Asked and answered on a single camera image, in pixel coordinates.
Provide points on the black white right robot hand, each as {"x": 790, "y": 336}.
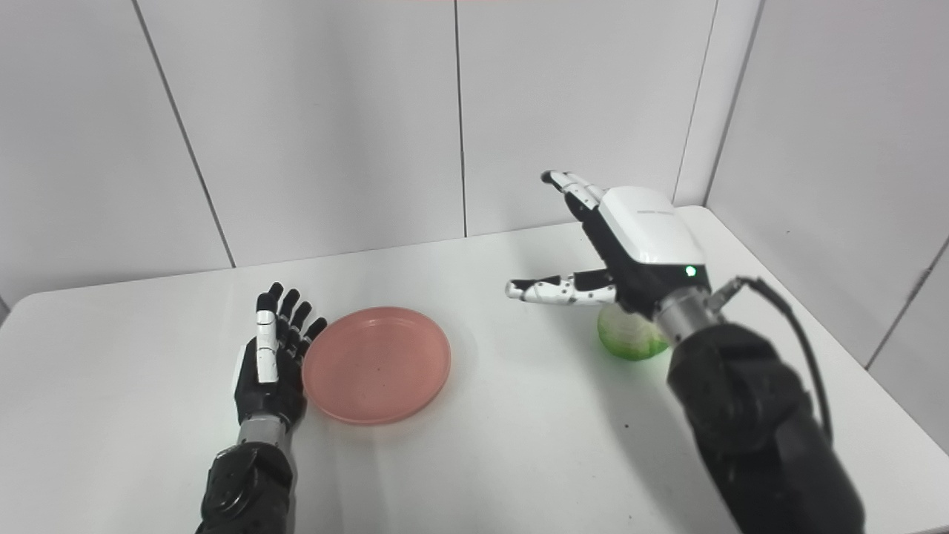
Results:
{"x": 645, "y": 233}

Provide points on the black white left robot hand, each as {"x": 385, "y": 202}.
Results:
{"x": 267, "y": 397}

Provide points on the green white toy cabbage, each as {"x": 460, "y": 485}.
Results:
{"x": 630, "y": 341}

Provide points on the pink round plate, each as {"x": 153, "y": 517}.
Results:
{"x": 378, "y": 363}

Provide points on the grey wall panel hinge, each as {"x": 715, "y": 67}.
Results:
{"x": 923, "y": 277}

